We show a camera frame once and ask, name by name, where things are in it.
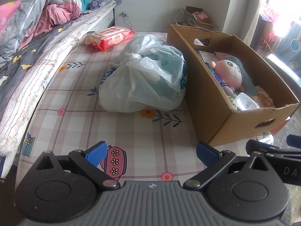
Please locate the red card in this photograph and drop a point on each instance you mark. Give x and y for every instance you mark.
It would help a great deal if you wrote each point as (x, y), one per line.
(281, 127)

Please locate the red wet wipes pack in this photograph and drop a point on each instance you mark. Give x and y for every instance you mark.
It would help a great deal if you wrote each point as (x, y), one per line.
(112, 36)

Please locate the white tub green label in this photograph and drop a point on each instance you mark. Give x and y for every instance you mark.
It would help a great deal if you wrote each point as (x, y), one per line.
(247, 102)

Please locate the teal packet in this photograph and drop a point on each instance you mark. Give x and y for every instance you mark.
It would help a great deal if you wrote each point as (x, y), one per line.
(207, 56)

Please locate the checked floral play mat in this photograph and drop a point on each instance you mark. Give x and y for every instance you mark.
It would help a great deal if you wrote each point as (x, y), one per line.
(70, 103)

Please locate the white plastic bag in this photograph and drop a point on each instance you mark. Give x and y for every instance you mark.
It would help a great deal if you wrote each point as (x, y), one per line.
(145, 84)

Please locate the pink plush toy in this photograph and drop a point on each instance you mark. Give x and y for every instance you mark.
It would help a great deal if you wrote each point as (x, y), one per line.
(228, 71)

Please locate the cream flower plush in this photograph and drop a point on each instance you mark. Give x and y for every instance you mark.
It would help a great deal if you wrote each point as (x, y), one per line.
(264, 97)

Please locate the dark grey printed bedsheet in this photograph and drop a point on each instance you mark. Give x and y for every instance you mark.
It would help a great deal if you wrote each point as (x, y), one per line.
(14, 75)

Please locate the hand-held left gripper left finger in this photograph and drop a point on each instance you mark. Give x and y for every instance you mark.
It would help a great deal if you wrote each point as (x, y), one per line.
(97, 151)

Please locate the wall socket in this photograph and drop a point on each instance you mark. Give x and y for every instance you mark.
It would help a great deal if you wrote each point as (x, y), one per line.
(125, 14)

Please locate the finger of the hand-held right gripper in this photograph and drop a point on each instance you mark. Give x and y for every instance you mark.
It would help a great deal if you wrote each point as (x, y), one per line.
(294, 140)
(277, 151)

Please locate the small open cardboard box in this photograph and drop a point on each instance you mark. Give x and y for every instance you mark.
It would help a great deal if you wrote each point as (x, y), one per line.
(199, 24)

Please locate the blue patterned curtain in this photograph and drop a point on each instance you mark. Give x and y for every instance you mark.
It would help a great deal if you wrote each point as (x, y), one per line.
(291, 42)

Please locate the white stitched mattress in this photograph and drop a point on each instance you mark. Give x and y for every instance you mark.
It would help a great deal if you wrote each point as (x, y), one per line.
(47, 75)

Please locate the teal printed cloth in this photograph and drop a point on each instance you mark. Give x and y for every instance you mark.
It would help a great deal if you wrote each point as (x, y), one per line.
(83, 1)

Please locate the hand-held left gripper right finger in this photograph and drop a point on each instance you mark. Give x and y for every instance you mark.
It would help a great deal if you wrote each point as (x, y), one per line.
(207, 151)

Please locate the pink packets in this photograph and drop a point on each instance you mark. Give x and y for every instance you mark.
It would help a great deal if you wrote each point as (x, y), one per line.
(199, 15)

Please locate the blue purple cloth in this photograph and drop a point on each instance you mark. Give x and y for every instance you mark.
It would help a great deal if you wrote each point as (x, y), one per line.
(98, 3)

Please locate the pink red hanging cloth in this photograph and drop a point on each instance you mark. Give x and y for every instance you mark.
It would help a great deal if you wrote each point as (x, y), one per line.
(270, 16)

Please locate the pink and grey quilt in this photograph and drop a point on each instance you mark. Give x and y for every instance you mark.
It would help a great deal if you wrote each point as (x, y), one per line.
(47, 4)

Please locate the large cardboard box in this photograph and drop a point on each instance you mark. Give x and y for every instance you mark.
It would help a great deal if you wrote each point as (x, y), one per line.
(207, 94)

